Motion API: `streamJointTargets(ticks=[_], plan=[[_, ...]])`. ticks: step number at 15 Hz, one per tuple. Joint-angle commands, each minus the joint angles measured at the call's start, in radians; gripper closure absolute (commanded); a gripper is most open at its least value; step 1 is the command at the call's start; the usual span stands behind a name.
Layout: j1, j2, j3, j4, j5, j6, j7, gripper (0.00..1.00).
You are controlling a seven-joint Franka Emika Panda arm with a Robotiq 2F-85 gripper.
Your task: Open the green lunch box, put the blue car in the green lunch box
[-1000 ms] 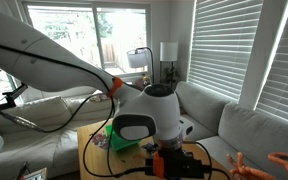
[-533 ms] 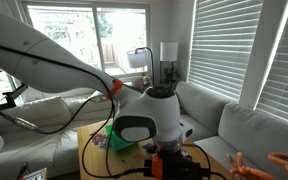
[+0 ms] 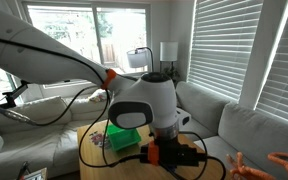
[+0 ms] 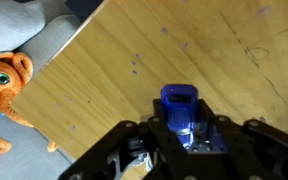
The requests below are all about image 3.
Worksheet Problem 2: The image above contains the green lunch box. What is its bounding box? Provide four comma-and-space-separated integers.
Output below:
104, 123, 142, 153

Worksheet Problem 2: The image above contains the white shade floor lamp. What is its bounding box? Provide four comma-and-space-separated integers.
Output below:
159, 41, 179, 73

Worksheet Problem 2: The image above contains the orange cable clamp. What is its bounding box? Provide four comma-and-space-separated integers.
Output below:
100, 68, 118, 91

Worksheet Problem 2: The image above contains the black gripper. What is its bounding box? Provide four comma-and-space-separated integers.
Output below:
156, 135, 208, 168

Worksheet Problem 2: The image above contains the black cable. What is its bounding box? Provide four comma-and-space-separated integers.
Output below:
78, 71, 152, 168
178, 131, 227, 180

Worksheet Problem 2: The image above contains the large glass window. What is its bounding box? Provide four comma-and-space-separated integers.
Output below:
22, 1, 152, 89

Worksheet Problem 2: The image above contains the green house plant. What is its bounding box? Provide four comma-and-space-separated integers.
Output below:
162, 64, 182, 84

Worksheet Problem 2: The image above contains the wrist camera with orange mount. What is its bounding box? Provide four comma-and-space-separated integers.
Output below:
140, 140, 161, 167

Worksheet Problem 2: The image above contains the black clamp stand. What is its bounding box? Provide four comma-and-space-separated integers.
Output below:
0, 79, 30, 116

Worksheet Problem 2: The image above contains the white lamp with black arc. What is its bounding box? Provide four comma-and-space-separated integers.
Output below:
126, 46, 155, 73

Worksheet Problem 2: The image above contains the grey couch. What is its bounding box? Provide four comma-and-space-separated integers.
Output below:
175, 80, 288, 180

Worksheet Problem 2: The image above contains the Santa figure sticker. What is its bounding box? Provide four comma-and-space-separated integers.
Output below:
88, 130, 111, 149

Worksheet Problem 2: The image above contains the white window blind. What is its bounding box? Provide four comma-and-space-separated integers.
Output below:
187, 0, 264, 101
255, 0, 288, 126

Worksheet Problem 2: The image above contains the orange octopus plush toy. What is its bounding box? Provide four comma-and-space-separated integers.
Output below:
225, 151, 288, 180

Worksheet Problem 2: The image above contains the white couch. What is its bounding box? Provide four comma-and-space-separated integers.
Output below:
0, 94, 118, 179

